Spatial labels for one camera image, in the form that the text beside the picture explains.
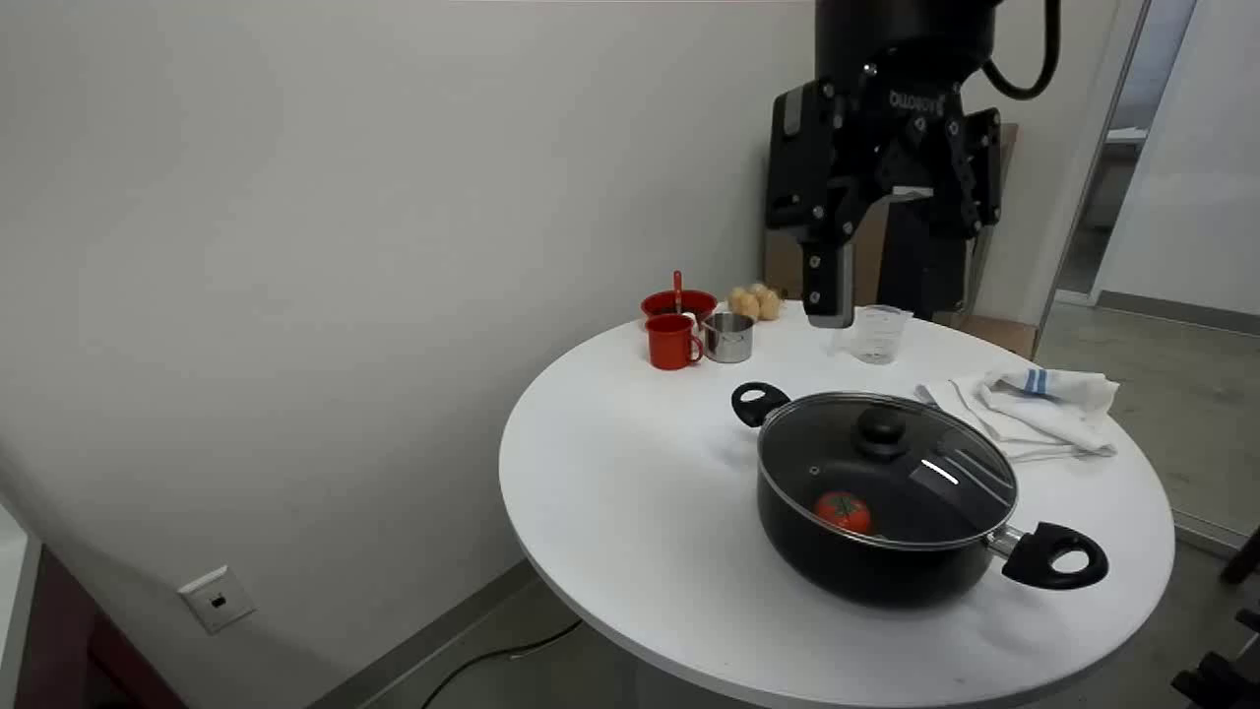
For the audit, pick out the wall power outlet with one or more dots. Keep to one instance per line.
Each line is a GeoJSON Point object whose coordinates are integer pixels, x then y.
{"type": "Point", "coordinates": [217, 599]}

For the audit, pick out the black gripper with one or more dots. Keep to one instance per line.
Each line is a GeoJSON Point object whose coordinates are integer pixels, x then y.
{"type": "Point", "coordinates": [892, 127]}

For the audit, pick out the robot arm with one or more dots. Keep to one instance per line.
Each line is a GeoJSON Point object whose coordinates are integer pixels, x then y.
{"type": "Point", "coordinates": [866, 31]}

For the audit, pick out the glass pot lid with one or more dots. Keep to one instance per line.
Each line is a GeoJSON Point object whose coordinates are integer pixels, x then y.
{"type": "Point", "coordinates": [918, 472]}

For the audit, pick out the clear measuring cup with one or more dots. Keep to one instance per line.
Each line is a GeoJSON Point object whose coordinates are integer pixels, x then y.
{"type": "Point", "coordinates": [881, 332]}

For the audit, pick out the small steel cup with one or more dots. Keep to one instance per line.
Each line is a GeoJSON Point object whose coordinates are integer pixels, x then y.
{"type": "Point", "coordinates": [728, 337]}

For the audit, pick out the black cooking pot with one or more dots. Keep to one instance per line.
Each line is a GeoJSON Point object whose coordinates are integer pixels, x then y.
{"type": "Point", "coordinates": [1049, 557]}

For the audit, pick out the red mug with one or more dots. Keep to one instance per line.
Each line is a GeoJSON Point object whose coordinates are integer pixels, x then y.
{"type": "Point", "coordinates": [674, 341]}

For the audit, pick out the beige toy eggs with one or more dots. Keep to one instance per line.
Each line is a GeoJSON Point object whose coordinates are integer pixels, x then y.
{"type": "Point", "coordinates": [757, 303]}

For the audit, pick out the white towel blue stripes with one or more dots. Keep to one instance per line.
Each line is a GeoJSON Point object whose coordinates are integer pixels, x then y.
{"type": "Point", "coordinates": [1031, 412]}

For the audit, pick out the red toy tomato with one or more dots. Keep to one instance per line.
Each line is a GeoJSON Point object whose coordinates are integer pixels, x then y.
{"type": "Point", "coordinates": [839, 511]}

